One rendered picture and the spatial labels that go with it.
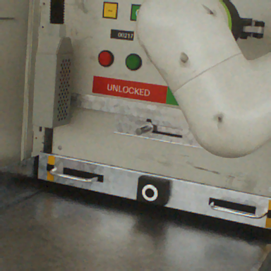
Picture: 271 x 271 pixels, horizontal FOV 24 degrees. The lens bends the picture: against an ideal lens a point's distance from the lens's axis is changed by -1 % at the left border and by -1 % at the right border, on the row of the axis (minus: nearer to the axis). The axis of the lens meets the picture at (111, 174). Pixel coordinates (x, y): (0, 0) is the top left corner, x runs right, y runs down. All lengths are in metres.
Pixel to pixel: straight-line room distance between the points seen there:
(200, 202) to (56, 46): 0.41
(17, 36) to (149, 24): 0.68
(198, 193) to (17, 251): 0.39
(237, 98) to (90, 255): 0.42
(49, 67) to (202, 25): 0.50
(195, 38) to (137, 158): 0.55
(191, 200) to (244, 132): 0.50
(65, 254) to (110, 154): 0.33
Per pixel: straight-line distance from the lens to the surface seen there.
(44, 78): 1.22
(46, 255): 1.03
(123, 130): 1.28
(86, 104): 1.26
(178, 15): 0.76
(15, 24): 1.41
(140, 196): 1.25
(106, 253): 1.06
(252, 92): 0.77
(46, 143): 1.46
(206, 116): 0.76
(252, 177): 1.21
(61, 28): 1.23
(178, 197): 1.25
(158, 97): 1.24
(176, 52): 0.77
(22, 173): 1.33
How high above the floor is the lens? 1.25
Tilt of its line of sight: 15 degrees down
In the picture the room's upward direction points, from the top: 5 degrees clockwise
